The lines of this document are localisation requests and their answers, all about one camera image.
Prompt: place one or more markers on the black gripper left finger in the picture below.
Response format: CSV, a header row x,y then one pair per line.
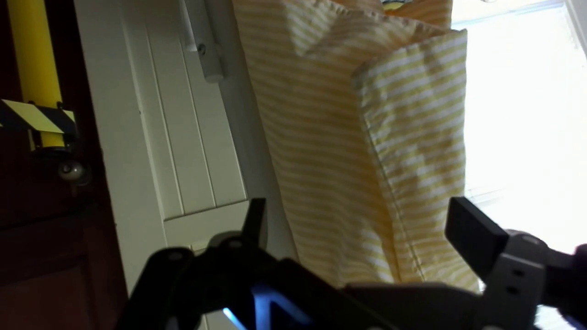
x,y
256,220

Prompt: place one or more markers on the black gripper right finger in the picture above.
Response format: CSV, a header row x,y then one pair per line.
x,y
478,235

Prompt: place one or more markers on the yellow striped towel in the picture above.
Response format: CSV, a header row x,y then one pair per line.
x,y
342,134

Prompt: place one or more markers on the white panelled door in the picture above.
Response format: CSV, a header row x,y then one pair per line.
x,y
184,152

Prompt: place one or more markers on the white window blinds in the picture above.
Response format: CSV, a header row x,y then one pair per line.
x,y
533,121

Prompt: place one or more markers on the metal door knob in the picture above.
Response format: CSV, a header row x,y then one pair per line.
x,y
72,171

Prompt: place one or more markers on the dark brown wooden door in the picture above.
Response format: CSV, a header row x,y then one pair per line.
x,y
43,244

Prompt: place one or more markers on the yellow black striped barrier tape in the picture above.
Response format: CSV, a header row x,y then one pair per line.
x,y
37,116

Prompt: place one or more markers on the yellow barrier post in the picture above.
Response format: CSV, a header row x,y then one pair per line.
x,y
34,55

